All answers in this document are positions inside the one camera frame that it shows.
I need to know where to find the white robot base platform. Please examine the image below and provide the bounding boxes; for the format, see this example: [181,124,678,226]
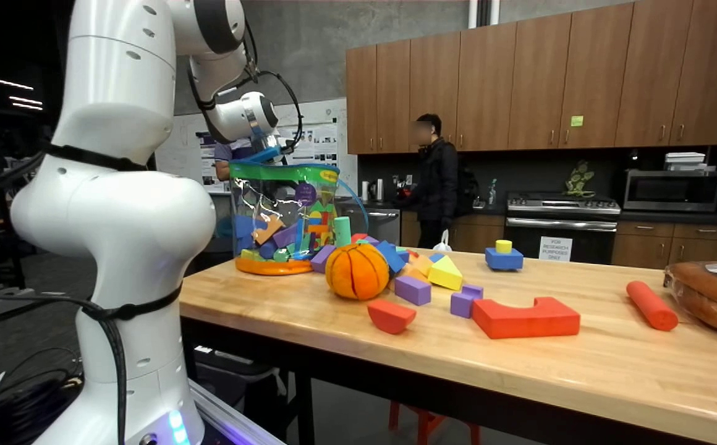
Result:
[138,378,288,445]

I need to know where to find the long purple foam block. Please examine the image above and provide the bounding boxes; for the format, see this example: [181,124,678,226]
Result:
[306,243,340,275]

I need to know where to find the pale purple foam block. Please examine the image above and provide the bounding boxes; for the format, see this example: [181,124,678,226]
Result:
[294,181,321,208]

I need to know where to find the pale orange foam block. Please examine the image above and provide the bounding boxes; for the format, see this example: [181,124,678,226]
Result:
[405,250,436,282]

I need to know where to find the red curved foam block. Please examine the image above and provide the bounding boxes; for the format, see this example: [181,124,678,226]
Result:
[363,297,421,336]

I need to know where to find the large blue foam block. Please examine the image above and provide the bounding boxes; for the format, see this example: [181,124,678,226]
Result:
[232,216,259,256]

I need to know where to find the small purple stepped block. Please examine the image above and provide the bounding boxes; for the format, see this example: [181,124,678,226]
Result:
[447,282,488,321]

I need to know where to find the blue notched foam block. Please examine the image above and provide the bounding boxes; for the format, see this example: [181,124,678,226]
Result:
[483,245,526,275]

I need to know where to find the large red notched foam block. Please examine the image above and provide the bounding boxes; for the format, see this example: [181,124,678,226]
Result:
[470,294,583,341]

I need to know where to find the green foam cylinder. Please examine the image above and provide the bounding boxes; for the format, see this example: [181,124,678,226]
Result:
[332,212,356,250]

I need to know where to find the stainless steel dishwasher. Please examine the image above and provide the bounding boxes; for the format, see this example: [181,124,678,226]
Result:
[363,205,404,248]

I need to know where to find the silver countertop canister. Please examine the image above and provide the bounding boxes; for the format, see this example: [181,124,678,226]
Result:
[358,175,388,208]

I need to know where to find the orange plush basketball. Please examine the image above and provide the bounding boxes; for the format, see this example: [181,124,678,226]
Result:
[325,239,393,303]

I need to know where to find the small white plastic object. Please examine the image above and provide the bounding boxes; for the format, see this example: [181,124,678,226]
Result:
[430,228,455,261]

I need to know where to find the person in black clothes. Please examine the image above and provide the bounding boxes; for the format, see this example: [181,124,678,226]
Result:
[405,112,462,252]

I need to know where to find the yellow foam wedge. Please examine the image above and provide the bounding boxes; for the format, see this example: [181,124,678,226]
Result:
[426,252,468,294]

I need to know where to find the wooden lower cabinet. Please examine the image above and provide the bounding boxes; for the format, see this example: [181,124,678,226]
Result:
[610,219,717,270]
[399,211,510,254]

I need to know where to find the white paper sign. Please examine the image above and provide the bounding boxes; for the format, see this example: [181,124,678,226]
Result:
[537,235,577,264]

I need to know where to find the red stool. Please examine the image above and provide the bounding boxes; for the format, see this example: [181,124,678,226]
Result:
[387,401,488,445]

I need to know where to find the green countertop plant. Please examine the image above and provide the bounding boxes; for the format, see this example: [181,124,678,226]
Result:
[562,158,599,200]

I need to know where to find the wooden upper cabinets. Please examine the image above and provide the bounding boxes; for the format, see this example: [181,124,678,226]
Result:
[345,0,717,158]

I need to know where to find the stainless steel oven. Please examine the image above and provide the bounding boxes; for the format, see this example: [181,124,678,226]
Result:
[503,192,625,266]

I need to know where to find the red foam cylinder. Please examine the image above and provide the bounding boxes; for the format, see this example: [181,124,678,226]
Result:
[624,280,683,334]

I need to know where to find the black microwave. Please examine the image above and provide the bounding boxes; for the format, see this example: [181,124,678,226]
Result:
[622,166,717,216]

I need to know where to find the stack of white plates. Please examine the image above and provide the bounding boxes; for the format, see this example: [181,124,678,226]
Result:
[664,148,711,172]

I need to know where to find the bagged bread loaf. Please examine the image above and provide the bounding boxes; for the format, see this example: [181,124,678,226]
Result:
[664,260,717,339]

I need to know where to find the white wall poster board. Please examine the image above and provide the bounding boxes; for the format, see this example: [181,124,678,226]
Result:
[157,96,352,196]

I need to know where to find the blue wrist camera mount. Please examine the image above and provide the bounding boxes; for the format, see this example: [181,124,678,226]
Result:
[230,144,284,167]

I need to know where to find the black table frame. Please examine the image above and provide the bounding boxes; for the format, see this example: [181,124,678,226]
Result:
[181,316,690,445]

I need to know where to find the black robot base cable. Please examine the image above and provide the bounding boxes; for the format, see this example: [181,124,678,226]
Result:
[0,286,185,445]

